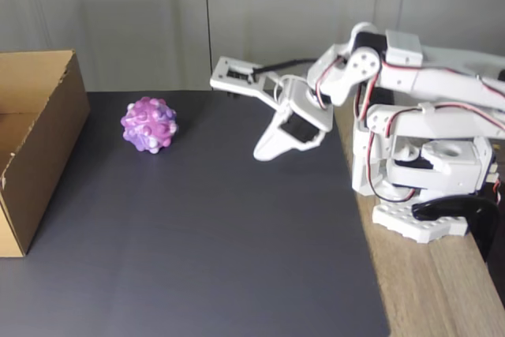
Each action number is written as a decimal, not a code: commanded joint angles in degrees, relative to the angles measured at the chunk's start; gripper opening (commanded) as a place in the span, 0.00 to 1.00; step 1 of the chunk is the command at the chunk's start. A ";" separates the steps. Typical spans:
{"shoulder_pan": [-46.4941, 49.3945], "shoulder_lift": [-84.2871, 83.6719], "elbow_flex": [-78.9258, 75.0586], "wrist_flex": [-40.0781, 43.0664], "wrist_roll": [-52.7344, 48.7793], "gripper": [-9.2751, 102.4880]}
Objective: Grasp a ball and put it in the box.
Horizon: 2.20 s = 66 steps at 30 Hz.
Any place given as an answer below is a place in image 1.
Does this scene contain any brown cardboard box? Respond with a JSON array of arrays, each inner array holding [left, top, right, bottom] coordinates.
[[0, 49, 92, 259]]

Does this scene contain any black camera cable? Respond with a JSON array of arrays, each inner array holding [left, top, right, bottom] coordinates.
[[252, 58, 316, 77]]

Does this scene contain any purple pink bumpy ball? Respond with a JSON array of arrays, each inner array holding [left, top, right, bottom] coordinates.
[[120, 95, 181, 155]]

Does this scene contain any dark grey table mat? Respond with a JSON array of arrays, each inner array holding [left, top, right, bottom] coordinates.
[[0, 90, 391, 337]]

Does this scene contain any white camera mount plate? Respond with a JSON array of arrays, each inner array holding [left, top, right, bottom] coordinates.
[[208, 55, 293, 111]]

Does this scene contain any thin white wire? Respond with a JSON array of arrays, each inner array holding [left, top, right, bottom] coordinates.
[[271, 74, 305, 101]]

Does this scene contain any black table clamp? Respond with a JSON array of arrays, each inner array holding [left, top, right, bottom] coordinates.
[[411, 194, 501, 265]]

